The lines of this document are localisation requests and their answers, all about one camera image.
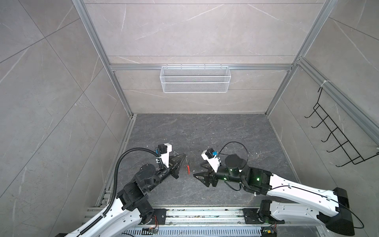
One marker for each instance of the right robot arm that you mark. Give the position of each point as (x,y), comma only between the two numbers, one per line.
(307,204)

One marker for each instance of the black wire hook rack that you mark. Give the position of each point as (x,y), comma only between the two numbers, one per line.
(335,131)

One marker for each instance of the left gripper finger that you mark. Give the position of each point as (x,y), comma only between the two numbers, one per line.
(179,165)
(176,158)

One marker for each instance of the white wire mesh basket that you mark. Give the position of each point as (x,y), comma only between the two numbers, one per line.
(195,79)

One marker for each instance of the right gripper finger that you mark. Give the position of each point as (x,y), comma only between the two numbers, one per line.
(205,165)
(202,177)

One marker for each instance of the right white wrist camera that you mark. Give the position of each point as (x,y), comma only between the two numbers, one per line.
(211,156)

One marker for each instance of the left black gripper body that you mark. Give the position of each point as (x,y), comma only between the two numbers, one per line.
(172,168)

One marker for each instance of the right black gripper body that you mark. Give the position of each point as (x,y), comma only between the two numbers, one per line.
(213,176)

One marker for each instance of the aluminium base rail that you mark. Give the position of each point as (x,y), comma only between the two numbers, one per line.
(214,222)

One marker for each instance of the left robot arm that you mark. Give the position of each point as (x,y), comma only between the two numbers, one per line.
(130,206)

